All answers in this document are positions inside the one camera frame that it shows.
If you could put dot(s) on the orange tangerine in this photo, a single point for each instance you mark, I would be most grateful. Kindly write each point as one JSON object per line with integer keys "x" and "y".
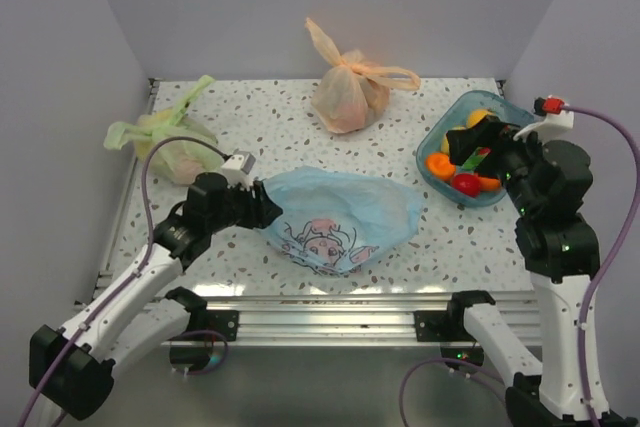
{"x": 487, "y": 184}
{"x": 439, "y": 165}

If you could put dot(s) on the red dragon fruit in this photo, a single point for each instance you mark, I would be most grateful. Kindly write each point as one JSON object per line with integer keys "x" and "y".
{"x": 475, "y": 159}

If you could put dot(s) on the yellow mango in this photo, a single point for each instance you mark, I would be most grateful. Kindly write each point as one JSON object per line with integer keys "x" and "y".
{"x": 477, "y": 116}

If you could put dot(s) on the aluminium front rail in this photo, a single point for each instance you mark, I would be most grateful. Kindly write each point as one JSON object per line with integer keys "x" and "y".
{"x": 376, "y": 320}

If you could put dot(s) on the orange plastic bag with fruit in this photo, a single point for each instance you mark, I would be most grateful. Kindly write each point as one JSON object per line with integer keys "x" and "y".
{"x": 355, "y": 91}

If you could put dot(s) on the yellow lemon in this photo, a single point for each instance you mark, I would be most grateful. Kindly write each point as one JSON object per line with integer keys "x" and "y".
{"x": 445, "y": 143}

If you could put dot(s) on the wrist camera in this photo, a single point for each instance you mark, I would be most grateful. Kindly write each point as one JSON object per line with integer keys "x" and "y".
{"x": 237, "y": 168}
{"x": 554, "y": 120}

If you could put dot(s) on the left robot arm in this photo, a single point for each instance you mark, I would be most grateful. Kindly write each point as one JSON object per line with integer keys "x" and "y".
{"x": 75, "y": 365}

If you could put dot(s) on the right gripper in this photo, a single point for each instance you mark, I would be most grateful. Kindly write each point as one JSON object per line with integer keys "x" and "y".
{"x": 490, "y": 132}

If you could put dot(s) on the green plastic bag with fruit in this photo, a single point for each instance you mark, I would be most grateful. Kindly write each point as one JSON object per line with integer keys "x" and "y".
{"x": 178, "y": 147}

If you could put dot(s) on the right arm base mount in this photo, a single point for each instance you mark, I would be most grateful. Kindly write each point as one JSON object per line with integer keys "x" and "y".
{"x": 447, "y": 326}

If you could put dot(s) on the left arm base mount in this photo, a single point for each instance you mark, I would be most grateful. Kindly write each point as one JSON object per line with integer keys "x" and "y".
{"x": 215, "y": 319}

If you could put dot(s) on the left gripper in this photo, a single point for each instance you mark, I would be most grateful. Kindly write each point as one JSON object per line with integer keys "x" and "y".
{"x": 261, "y": 210}

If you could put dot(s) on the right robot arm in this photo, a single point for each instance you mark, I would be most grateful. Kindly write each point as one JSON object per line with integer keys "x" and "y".
{"x": 546, "y": 182}

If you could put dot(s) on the red apple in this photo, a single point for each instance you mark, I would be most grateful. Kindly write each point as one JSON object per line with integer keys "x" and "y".
{"x": 467, "y": 184}

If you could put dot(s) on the teal transparent plastic basin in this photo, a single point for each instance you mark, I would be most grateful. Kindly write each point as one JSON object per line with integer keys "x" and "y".
{"x": 457, "y": 115}

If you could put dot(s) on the blue plastic bag with fruit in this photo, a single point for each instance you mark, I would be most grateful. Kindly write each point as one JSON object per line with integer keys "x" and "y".
{"x": 334, "y": 222}

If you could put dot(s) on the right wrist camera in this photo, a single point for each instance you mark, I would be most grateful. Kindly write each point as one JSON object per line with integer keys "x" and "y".
{"x": 554, "y": 120}

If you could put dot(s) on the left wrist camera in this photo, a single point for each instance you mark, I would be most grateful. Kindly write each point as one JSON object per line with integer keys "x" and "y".
{"x": 237, "y": 168}

